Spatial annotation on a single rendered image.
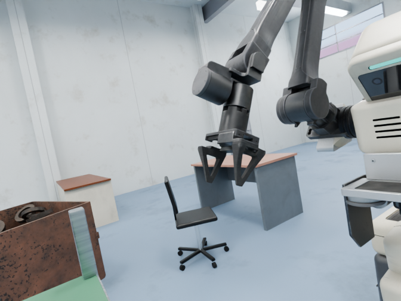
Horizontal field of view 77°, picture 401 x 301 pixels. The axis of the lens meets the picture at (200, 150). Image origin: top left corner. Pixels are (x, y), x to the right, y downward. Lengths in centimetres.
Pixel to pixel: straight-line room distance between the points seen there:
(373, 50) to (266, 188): 248
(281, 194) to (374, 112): 258
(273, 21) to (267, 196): 252
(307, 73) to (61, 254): 211
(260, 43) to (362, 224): 48
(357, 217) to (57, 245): 205
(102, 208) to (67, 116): 309
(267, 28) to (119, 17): 762
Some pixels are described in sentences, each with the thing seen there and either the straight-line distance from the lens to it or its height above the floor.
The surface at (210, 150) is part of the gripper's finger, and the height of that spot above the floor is 117.
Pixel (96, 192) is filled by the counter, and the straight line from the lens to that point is 454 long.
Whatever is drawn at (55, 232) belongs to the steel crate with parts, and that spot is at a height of 67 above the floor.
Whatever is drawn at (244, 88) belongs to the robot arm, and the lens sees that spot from 52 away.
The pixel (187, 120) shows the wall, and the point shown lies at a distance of 802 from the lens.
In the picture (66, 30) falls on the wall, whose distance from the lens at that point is 762.
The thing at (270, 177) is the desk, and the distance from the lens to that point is 302.
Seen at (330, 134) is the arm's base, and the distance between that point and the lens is 75.
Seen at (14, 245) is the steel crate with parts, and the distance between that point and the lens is 219.
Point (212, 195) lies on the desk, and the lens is 415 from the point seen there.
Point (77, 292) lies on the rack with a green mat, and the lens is 62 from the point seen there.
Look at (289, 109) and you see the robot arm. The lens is 67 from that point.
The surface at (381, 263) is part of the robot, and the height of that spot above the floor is 66.
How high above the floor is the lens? 121
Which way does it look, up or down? 4 degrees down
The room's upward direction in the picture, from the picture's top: 10 degrees counter-clockwise
